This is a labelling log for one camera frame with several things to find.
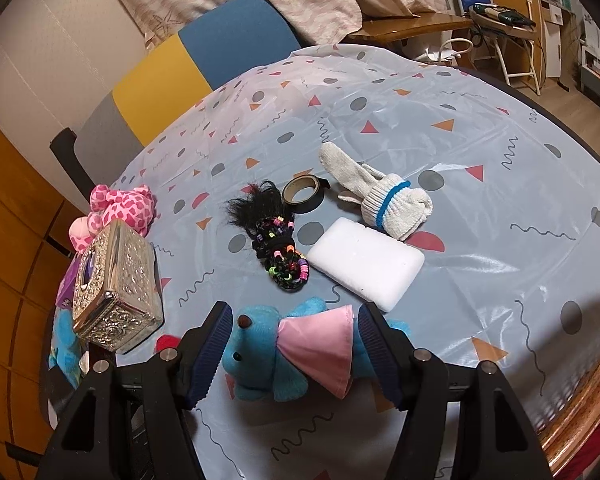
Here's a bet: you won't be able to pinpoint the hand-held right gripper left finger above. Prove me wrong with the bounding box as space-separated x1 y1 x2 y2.
35 301 234 480

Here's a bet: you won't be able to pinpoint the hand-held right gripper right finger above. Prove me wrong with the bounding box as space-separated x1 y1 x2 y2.
357 302 553 480

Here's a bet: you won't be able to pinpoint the blue teddy bear pink dress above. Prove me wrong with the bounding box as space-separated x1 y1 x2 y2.
221 296 412 403

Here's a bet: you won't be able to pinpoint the white sponge block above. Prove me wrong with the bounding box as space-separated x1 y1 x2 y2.
306 217 426 312

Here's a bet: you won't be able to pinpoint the black beaded hair ties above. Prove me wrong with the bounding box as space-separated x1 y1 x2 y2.
225 180 309 292

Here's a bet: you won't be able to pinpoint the blue plush toy with lollipop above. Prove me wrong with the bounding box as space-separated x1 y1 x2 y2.
49 310 88 388

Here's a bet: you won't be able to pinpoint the white knit glove blue stripe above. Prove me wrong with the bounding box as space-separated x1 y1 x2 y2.
319 141 435 242

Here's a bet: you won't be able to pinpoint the black tape roll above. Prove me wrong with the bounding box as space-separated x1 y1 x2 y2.
281 176 332 210

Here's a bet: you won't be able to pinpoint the silver ornate tissue box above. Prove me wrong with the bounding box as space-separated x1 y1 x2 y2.
71 220 165 355

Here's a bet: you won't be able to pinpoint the purple box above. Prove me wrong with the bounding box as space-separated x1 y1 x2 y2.
56 260 83 311

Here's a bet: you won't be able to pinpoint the pink spotted plush toy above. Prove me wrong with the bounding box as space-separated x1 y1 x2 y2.
69 183 160 255

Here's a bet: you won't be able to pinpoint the rattan chair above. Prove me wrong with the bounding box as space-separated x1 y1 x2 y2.
537 340 600 480

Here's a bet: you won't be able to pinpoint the wooden wardrobe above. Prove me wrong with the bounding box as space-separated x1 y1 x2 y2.
0 102 88 480

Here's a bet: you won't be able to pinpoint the grey yellow blue chair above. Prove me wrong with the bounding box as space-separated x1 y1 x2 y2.
50 0 303 201

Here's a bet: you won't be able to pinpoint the white folding table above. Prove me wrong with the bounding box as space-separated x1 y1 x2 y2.
450 0 543 96

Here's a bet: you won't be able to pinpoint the wooden side table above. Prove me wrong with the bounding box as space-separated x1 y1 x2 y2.
342 10 473 46

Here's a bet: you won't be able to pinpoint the grey low cabinet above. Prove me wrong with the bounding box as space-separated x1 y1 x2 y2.
580 45 600 111

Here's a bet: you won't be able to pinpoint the black power tool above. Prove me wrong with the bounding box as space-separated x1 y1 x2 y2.
467 2 536 28

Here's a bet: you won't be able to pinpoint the small wooden cabinet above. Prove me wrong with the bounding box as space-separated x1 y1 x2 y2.
540 0 581 81

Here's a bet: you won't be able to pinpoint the white cable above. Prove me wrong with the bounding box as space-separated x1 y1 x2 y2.
420 37 476 63

